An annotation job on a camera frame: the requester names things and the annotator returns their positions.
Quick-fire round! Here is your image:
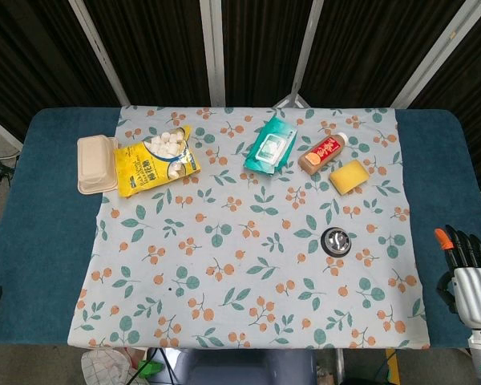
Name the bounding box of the beige clamshell food box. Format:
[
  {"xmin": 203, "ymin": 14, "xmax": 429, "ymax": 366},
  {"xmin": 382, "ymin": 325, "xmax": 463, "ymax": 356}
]
[{"xmin": 76, "ymin": 135, "xmax": 119, "ymax": 196}]

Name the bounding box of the blue table cover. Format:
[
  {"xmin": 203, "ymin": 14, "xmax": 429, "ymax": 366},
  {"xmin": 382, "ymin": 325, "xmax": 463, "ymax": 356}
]
[{"xmin": 0, "ymin": 106, "xmax": 481, "ymax": 348}]

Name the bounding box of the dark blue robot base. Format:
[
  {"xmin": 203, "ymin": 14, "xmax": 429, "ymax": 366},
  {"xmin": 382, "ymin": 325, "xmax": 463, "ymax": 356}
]
[{"xmin": 176, "ymin": 347, "xmax": 318, "ymax": 385}]

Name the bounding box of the yellow marshmallow bag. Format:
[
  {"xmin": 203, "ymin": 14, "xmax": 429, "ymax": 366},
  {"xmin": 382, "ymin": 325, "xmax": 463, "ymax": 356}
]
[{"xmin": 115, "ymin": 124, "xmax": 202, "ymax": 199}]

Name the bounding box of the brown drink bottle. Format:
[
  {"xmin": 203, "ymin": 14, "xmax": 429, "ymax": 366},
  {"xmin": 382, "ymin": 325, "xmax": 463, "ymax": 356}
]
[{"xmin": 297, "ymin": 132, "xmax": 350, "ymax": 176}]

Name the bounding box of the white partition frame post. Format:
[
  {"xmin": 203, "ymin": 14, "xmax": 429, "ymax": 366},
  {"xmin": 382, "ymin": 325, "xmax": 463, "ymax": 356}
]
[
  {"xmin": 67, "ymin": 0, "xmax": 131, "ymax": 106},
  {"xmin": 273, "ymin": 0, "xmax": 325, "ymax": 108},
  {"xmin": 389, "ymin": 0, "xmax": 481, "ymax": 109},
  {"xmin": 199, "ymin": 0, "xmax": 226, "ymax": 107}
]

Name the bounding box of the floral tablecloth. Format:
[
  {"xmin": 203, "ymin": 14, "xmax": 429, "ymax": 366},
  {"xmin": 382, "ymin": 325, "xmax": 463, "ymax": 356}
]
[{"xmin": 66, "ymin": 104, "xmax": 431, "ymax": 351}]

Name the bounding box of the yellow sponge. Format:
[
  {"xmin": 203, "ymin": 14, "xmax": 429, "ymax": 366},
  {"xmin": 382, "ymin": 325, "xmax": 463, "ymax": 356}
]
[{"xmin": 329, "ymin": 159, "xmax": 370, "ymax": 197}]

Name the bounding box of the black metal call bell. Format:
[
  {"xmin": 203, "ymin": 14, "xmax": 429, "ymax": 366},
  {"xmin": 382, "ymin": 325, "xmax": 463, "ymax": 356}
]
[{"xmin": 320, "ymin": 226, "xmax": 353, "ymax": 257}]

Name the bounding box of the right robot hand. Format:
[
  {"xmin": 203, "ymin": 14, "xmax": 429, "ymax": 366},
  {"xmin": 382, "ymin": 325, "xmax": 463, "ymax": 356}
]
[{"xmin": 434, "ymin": 224, "xmax": 481, "ymax": 331}]

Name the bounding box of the teal wet wipes pack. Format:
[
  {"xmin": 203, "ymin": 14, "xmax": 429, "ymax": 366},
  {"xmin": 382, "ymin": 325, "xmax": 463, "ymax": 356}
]
[{"xmin": 244, "ymin": 116, "xmax": 299, "ymax": 176}]

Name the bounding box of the green plastic object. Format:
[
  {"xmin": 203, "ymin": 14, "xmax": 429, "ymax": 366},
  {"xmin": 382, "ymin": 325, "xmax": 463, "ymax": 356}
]
[{"xmin": 138, "ymin": 359, "xmax": 164, "ymax": 378}]

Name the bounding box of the white checkered cloth bag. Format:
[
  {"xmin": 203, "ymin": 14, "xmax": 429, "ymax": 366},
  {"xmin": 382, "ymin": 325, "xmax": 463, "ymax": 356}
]
[{"xmin": 81, "ymin": 348, "xmax": 145, "ymax": 385}]

